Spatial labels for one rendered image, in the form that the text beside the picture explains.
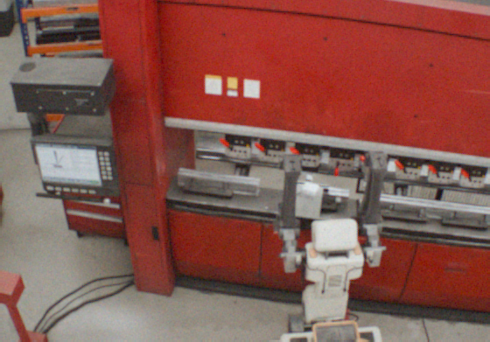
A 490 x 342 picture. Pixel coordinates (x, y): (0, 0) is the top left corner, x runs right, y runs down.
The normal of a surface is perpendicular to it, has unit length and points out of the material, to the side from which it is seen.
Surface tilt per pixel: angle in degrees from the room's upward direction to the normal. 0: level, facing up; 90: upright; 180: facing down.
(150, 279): 90
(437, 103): 90
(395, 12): 90
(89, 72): 0
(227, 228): 90
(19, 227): 0
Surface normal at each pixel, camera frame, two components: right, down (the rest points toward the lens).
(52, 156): -0.10, 0.64
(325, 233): 0.05, -0.04
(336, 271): 0.07, 0.53
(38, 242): 0.01, -0.76
